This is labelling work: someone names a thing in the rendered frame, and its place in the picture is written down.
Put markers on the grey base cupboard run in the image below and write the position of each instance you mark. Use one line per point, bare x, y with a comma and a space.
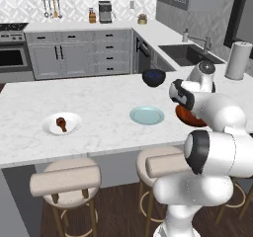
79, 53

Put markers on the steel oven with hob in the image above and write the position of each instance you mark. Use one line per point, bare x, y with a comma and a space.
12, 50

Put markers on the beige round stool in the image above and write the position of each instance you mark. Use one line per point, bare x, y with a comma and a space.
66, 181
237, 198
154, 165

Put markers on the wooden knife block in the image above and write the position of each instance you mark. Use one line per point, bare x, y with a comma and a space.
92, 17

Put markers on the hanging steel utensil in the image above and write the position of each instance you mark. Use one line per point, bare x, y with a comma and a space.
50, 10

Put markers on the dark sink basin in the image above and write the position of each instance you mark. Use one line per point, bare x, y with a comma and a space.
189, 55

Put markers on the black framed window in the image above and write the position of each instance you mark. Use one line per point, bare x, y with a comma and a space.
239, 17

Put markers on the white paper towel roll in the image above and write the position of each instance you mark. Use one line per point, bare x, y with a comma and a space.
237, 61

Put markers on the red-brown plate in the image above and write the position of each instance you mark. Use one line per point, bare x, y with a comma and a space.
189, 118

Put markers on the grey soap dispenser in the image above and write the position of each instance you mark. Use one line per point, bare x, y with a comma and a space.
185, 36

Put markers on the light blue plate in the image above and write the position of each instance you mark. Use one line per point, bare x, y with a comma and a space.
147, 115

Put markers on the steel coffee machine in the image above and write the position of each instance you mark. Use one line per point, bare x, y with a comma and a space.
105, 12

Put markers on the brown chicken drumstick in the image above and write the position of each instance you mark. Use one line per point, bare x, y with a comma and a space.
61, 123

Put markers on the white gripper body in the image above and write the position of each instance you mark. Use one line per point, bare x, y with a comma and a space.
185, 96

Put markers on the dark dishwasher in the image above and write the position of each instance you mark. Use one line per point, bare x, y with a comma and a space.
143, 55

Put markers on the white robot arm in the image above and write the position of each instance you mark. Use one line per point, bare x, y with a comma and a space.
214, 168

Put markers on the white wall socket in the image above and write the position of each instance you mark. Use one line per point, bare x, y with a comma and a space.
132, 4

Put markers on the hanging steel spoon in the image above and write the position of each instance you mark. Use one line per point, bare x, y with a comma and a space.
59, 10

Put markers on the white plate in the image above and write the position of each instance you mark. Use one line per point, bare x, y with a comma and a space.
70, 120

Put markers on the dark blue bowl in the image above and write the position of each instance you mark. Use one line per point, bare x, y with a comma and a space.
153, 77

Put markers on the silver tap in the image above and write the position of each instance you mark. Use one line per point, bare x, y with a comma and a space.
203, 41

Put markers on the hanging steel ladle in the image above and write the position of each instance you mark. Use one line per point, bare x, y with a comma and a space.
46, 10

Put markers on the hanging wooden spatula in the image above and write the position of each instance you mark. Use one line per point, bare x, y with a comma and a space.
55, 10

